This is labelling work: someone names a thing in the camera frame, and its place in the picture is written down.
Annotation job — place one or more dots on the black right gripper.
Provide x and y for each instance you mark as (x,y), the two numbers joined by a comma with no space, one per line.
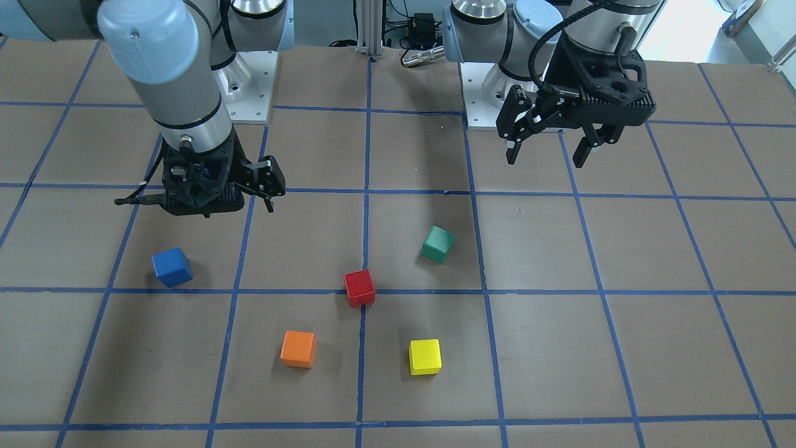
(263,176)

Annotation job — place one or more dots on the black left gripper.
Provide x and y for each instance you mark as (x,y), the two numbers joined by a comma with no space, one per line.
(567,73)

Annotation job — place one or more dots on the red wooden block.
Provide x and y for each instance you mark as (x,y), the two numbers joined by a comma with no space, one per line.
(360,289)

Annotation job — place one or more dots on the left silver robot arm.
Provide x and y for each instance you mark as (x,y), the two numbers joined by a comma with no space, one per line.
(521,37)

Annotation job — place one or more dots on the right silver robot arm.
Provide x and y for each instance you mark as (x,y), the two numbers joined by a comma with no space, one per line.
(185,61)

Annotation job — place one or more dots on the blue wooden block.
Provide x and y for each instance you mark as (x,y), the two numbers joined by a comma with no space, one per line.
(172,267)

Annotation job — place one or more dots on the green wooden block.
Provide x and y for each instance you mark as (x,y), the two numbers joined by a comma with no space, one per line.
(437,244)

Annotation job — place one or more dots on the orange wooden block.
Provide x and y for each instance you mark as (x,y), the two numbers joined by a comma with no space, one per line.
(298,349)

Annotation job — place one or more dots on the yellow wooden block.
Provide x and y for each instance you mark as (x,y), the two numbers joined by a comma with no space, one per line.
(425,357)

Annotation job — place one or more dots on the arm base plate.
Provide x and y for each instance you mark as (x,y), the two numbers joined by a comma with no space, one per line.
(247,86)
(485,88)

